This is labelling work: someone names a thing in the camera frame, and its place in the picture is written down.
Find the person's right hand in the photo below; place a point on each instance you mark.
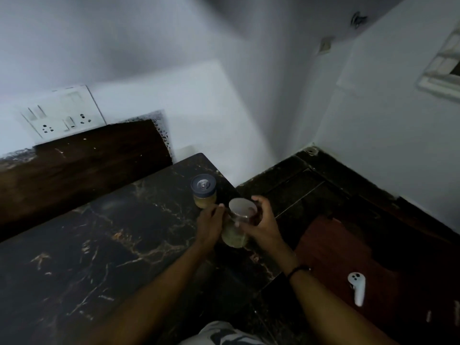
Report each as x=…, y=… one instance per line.
x=267, y=233

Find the person's left hand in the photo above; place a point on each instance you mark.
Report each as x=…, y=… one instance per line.
x=210, y=226

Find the steel lid green spice jar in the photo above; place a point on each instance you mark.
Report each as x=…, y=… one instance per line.
x=242, y=208

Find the coriander powder jar grey lid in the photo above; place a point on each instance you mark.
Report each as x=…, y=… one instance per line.
x=203, y=190

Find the person's left forearm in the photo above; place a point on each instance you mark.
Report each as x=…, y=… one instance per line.
x=151, y=305

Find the round floor drain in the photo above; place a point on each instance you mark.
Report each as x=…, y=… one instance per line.
x=312, y=150

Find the white handheld controller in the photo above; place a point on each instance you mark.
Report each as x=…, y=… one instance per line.
x=357, y=287

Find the grey patterned shirt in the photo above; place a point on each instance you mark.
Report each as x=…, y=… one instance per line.
x=223, y=335

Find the dark brown wood panel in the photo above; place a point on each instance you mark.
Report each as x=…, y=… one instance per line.
x=90, y=168

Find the white louvred window vent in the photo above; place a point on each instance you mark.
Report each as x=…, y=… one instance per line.
x=440, y=68

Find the white wall socket plate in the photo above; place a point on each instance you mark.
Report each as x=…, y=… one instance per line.
x=61, y=113

